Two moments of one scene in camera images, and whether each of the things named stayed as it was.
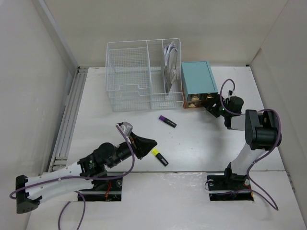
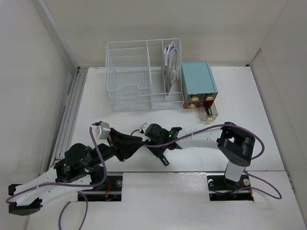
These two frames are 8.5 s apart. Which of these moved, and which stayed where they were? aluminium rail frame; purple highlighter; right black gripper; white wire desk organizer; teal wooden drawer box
Moved: purple highlighter; right black gripper
Stayed: aluminium rail frame; white wire desk organizer; teal wooden drawer box
